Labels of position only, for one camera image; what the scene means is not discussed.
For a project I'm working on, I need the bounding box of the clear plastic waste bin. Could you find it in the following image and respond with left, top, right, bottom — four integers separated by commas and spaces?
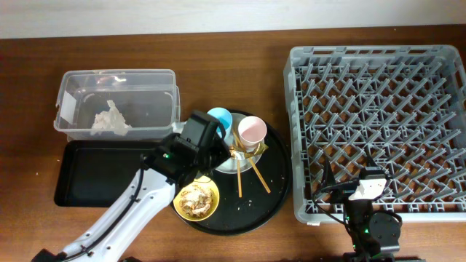
54, 69, 181, 140

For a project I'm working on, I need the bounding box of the black rectangular tray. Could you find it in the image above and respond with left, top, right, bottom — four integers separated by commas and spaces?
54, 140, 157, 207

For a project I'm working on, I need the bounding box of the right wooden chopstick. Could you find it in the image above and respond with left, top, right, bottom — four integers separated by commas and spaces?
232, 130, 271, 196

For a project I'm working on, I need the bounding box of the white tissue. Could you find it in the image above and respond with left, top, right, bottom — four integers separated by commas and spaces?
91, 100, 131, 136

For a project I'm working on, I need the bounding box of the food scraps pile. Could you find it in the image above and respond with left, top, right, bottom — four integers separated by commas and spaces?
178, 185, 213, 218

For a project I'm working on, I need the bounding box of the wooden chopstick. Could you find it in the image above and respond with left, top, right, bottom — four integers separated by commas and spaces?
234, 138, 242, 198
232, 130, 271, 196

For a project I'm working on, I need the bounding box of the pink plastic cup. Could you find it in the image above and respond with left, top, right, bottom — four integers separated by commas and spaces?
237, 116, 267, 148

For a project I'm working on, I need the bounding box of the round black serving tray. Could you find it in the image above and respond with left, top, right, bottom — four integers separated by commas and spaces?
183, 124, 293, 236

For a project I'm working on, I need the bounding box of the grey dishwasher rack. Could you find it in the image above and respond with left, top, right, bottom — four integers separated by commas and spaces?
283, 45, 465, 225

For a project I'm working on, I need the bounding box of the left wooden chopstick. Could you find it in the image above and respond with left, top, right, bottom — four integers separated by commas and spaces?
234, 138, 242, 198

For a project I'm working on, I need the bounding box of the gold candy wrapper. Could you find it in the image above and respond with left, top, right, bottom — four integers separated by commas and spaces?
229, 142, 268, 160

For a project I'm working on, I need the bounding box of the grey round plate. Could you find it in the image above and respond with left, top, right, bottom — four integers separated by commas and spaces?
216, 113, 261, 174

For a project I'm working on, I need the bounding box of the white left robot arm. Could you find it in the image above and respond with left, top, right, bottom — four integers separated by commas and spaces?
32, 133, 230, 261

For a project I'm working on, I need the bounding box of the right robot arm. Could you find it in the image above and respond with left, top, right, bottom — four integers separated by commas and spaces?
317, 156, 403, 262

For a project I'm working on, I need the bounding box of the yellow bowl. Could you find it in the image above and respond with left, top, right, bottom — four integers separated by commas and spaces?
173, 176, 220, 222

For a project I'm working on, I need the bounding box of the light blue plastic cup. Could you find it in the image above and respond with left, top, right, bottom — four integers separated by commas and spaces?
208, 107, 233, 140

